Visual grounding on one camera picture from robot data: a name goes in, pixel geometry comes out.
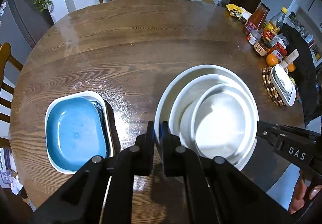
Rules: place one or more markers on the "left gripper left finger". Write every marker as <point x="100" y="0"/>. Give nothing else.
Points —
<point x="143" y="161"/>

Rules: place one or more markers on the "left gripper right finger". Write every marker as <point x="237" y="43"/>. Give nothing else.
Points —
<point x="173" y="165"/>

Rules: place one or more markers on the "small white ramekin bowl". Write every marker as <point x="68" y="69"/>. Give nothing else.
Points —
<point x="221" y="122"/>

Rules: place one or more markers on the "medium white bowl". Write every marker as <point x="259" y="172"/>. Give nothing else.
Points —
<point x="214" y="116"/>

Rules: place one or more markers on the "large white shallow bowl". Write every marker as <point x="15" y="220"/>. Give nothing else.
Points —
<point x="171" y="93"/>

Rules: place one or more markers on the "blue square plate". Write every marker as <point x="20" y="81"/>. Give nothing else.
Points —
<point x="75" y="133"/>

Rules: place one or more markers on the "white square patterned plate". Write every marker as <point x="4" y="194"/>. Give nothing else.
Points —
<point x="105" y="113"/>

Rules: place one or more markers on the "person's right hand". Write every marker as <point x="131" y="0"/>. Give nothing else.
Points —
<point x="297" y="200"/>

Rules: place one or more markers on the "wooden bead trivet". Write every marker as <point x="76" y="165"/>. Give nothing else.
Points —
<point x="270" y="88"/>

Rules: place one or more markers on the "white patterned dish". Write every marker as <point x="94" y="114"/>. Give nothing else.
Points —
<point x="283" y="85"/>

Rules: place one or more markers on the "orange fruit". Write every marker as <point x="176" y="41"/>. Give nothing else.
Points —
<point x="271" y="60"/>

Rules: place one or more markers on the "red lid jar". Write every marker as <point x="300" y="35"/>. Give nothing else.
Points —
<point x="278" y="51"/>

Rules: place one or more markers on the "brown sauce jar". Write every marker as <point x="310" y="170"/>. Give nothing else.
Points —
<point x="262" y="47"/>

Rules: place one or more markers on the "small white label jar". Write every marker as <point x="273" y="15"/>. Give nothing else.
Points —
<point x="254" y="36"/>

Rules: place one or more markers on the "yellow cap oil bottle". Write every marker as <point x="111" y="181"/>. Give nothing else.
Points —
<point x="274" y="25"/>

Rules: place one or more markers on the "tall red sauce bottle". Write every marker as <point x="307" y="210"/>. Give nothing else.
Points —
<point x="257" y="19"/>

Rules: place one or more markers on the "yellow snack bag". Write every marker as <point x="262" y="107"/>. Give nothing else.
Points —
<point x="238" y="13"/>

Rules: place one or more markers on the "grey refrigerator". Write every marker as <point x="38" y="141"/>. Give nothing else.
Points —
<point x="22" y="26"/>

